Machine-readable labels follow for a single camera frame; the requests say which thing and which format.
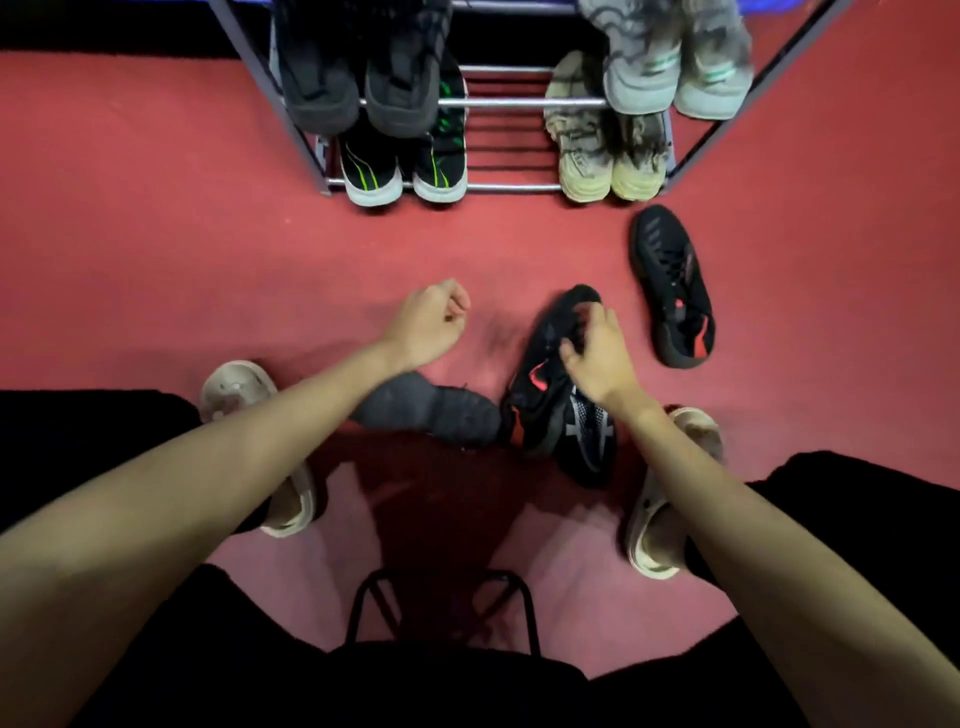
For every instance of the person's right cream clog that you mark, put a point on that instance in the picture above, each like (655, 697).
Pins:
(701, 427)

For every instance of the person's left hand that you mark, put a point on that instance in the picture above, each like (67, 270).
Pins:
(427, 326)

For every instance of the person's left cream clog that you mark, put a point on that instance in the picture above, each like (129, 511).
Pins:
(232, 386)

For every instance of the black sneaker green stripes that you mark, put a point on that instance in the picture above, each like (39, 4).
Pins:
(442, 161)
(371, 176)

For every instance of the black sneaker orange marks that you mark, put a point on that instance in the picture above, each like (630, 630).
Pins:
(409, 71)
(315, 67)

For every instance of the person's black trousers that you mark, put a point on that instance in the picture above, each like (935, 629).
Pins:
(862, 540)

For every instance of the beige sneaker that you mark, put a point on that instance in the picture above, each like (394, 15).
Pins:
(581, 150)
(641, 165)

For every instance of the person's right hand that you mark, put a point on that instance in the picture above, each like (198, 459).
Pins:
(604, 364)

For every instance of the black folding stool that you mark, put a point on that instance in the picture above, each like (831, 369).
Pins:
(450, 682)

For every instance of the person's cream clog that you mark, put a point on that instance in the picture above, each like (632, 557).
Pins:
(701, 427)
(232, 386)

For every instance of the grey metal shoe rack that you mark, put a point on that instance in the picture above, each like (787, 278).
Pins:
(517, 102)

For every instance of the person's left forearm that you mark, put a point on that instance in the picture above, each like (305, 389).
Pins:
(187, 510)

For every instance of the black sneaker red patch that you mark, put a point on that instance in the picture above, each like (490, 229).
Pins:
(540, 382)
(671, 292)

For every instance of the black sneaker white pattern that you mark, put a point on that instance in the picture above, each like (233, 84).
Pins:
(589, 442)

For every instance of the person's right forearm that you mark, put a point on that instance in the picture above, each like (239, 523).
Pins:
(750, 562)

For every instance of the dark grey sneaker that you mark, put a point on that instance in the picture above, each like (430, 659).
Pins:
(424, 411)

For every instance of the blue tarp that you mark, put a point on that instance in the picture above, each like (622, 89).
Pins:
(765, 4)

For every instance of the white knit sneaker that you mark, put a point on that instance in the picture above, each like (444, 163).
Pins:
(641, 64)
(712, 71)

